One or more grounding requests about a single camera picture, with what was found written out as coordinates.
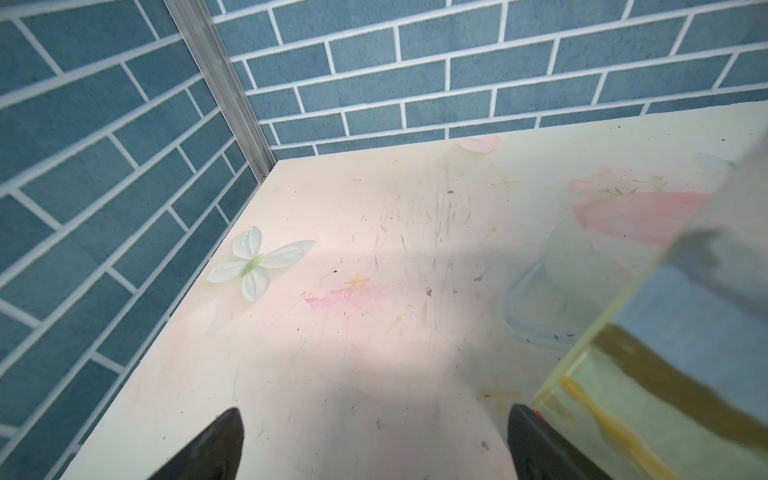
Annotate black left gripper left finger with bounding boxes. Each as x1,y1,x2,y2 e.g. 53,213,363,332
149,407,245,480

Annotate floral paper bag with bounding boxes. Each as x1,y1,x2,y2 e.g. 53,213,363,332
533,142,767,479

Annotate aluminium corner post left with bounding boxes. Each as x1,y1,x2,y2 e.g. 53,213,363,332
165,0,276,184

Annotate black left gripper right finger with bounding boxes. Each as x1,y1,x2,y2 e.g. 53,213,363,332
507,404,611,480

